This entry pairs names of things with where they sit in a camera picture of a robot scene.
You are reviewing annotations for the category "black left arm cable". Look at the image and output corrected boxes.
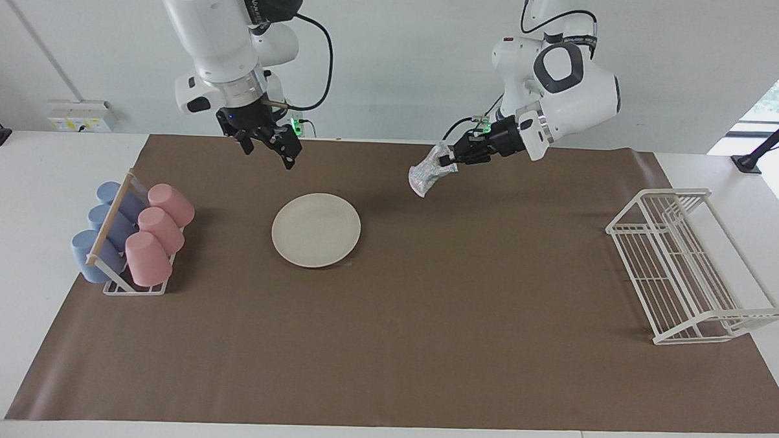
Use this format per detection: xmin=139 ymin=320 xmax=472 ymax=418
xmin=521 ymin=0 xmax=598 ymax=39

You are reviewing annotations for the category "brown table mat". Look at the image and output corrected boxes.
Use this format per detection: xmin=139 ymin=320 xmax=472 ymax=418
xmin=5 ymin=128 xmax=779 ymax=438

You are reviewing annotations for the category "blue cup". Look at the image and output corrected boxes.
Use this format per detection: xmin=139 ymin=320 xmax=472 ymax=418
xmin=70 ymin=229 xmax=128 ymax=285
xmin=95 ymin=181 xmax=146 ymax=223
xmin=87 ymin=203 xmax=138 ymax=253

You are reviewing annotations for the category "white wall socket box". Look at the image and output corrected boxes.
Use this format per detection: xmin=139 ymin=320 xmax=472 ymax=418
xmin=48 ymin=99 xmax=115 ymax=133

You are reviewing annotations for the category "cream round plate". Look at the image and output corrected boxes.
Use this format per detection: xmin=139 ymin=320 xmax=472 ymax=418
xmin=270 ymin=191 xmax=363 ymax=270

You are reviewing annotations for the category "silvery mesh sponge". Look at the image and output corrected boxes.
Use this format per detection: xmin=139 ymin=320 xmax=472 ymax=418
xmin=408 ymin=142 xmax=461 ymax=200

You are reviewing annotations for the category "black base cable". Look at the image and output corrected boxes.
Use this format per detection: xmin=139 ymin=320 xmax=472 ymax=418
xmin=443 ymin=88 xmax=505 ymax=144

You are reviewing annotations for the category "pink cup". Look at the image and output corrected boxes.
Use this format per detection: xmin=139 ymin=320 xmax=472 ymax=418
xmin=146 ymin=183 xmax=196 ymax=228
xmin=124 ymin=231 xmax=175 ymax=288
xmin=136 ymin=206 xmax=186 ymax=257

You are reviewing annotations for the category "white wire dish rack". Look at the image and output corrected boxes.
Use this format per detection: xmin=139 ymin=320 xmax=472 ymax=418
xmin=602 ymin=185 xmax=779 ymax=350

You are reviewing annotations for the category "white cup rack wooden bar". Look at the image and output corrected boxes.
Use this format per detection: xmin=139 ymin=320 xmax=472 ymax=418
xmin=84 ymin=168 xmax=185 ymax=298

